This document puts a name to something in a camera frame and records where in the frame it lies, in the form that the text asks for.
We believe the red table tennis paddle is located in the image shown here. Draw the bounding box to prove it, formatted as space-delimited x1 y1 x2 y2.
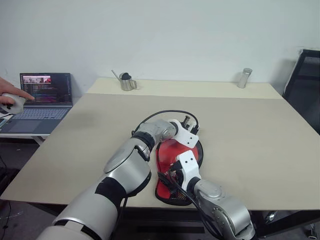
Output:
157 140 201 173

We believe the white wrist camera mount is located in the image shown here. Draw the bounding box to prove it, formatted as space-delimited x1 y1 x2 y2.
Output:
176 149 203 191
168 119 200 153

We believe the metal shaker bottle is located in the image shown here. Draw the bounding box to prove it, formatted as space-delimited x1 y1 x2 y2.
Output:
237 67 253 89

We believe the white side table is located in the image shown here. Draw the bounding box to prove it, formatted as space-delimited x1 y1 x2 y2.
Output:
0 113 76 146

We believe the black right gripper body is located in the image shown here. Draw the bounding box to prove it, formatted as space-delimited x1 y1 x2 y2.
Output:
167 161 185 187

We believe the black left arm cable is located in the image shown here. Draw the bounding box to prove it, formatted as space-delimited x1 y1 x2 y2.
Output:
121 109 201 210

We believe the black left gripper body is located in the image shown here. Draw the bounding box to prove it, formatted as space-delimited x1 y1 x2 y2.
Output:
181 115 201 135

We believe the black office chair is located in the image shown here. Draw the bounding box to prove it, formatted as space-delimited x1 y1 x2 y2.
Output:
282 48 320 136

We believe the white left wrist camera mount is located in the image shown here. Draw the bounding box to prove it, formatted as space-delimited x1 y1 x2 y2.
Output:
168 119 200 153

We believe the white handheld controller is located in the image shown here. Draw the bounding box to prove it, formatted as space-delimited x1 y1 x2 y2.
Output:
0 92 26 115

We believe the steel cup with spout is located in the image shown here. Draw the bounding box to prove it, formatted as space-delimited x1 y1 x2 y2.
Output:
111 69 139 91

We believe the black and red paddle case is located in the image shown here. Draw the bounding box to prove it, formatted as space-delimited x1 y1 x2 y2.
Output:
154 138 205 207

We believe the open grey laptop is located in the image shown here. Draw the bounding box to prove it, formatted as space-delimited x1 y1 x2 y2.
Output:
0 72 74 133

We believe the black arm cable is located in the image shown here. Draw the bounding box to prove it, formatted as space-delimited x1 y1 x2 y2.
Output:
121 109 201 210
159 172 221 238

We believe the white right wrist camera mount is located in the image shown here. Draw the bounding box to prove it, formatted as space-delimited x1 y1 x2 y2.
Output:
176 149 203 191

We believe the black table frame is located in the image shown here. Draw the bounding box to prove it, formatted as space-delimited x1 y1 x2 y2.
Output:
119 207 320 240

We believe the person's bare hand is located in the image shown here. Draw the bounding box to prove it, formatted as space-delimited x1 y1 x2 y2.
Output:
0 76 36 106

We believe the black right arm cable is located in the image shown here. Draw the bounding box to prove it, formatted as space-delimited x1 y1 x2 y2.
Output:
159 172 221 238

